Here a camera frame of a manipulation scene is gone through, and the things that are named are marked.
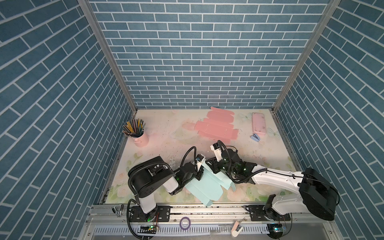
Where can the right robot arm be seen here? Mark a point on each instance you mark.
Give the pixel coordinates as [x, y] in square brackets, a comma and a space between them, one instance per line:
[310, 191]

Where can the white pink clip tool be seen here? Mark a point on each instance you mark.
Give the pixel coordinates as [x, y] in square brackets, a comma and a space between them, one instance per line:
[236, 229]

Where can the pink paper box sheet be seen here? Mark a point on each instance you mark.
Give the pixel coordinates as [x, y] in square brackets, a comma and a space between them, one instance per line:
[218, 125]

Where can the mint green paper box sheet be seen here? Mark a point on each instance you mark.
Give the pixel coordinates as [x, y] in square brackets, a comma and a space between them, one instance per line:
[209, 187]

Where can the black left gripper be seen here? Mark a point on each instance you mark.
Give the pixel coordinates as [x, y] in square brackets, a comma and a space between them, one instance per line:
[200, 173]

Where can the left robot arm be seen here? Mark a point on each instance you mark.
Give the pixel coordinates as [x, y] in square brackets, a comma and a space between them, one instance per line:
[147, 177]

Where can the purple tape roll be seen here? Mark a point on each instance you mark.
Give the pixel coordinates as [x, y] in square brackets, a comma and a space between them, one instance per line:
[185, 223]

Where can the pink pencil case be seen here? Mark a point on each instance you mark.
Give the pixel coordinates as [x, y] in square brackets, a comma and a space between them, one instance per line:
[259, 124]

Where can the aluminium front rail frame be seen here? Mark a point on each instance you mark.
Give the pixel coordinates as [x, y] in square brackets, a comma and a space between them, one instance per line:
[106, 222]

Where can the bundle of colored pencils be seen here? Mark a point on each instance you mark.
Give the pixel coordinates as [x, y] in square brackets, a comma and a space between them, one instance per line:
[134, 128]

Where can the pink metal pencil bucket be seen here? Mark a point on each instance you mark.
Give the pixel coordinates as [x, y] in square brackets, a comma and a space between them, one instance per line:
[141, 141]

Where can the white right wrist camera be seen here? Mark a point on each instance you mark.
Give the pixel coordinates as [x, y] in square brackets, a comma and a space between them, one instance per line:
[216, 148]

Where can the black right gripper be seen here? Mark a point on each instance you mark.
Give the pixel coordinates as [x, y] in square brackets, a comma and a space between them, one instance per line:
[213, 163]

